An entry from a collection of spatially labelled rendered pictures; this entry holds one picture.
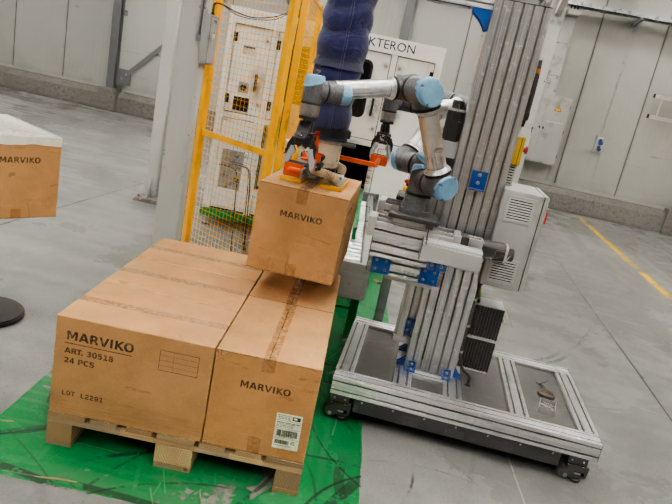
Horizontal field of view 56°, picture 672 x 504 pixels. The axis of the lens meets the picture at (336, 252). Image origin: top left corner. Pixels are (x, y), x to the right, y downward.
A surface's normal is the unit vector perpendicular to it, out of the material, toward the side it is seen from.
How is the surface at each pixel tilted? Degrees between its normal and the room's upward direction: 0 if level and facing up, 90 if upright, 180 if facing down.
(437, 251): 90
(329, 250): 90
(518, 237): 90
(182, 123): 90
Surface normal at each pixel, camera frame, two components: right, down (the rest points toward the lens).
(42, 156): 0.75, 0.32
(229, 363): -0.07, 0.26
